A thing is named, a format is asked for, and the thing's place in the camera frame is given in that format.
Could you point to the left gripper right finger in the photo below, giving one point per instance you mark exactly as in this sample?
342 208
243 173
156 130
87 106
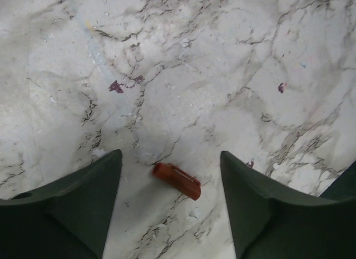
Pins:
271 220

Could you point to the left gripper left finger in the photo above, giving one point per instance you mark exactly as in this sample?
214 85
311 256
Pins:
67 218

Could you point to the red marker cap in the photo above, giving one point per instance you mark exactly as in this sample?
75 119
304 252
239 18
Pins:
178 179

